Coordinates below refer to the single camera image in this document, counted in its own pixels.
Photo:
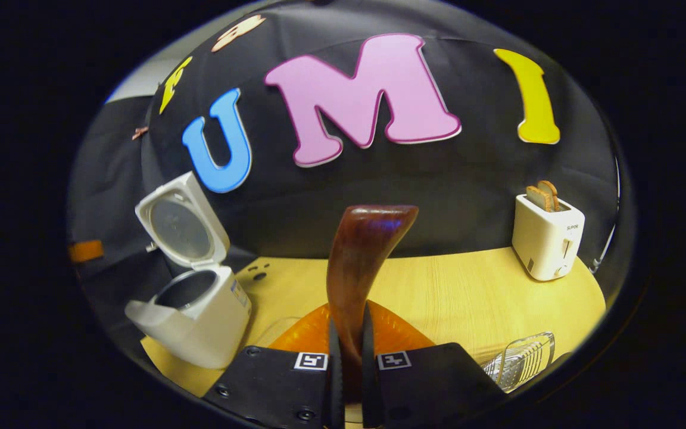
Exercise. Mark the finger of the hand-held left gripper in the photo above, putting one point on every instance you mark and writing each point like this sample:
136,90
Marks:
87,251

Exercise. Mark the black backdrop cloth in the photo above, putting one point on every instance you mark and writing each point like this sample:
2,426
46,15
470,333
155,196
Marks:
468,179

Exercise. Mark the white rice cooker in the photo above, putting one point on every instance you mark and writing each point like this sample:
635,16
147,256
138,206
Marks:
212,322

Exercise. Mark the white toaster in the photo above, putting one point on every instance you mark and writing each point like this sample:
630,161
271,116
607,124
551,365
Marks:
542,238

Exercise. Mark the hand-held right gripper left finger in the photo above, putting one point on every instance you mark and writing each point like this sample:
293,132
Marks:
334,369

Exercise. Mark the brown wooden spoon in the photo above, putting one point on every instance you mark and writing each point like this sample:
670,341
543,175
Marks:
361,256

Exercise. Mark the clear plastic container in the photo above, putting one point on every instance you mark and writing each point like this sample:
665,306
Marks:
277,333

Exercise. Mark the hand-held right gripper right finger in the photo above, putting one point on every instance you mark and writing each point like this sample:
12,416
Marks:
368,369

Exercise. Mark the brown toast slice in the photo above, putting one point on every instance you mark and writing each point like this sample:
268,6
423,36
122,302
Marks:
536,199
551,193

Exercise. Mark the pink cloth clip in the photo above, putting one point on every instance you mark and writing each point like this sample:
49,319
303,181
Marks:
139,133

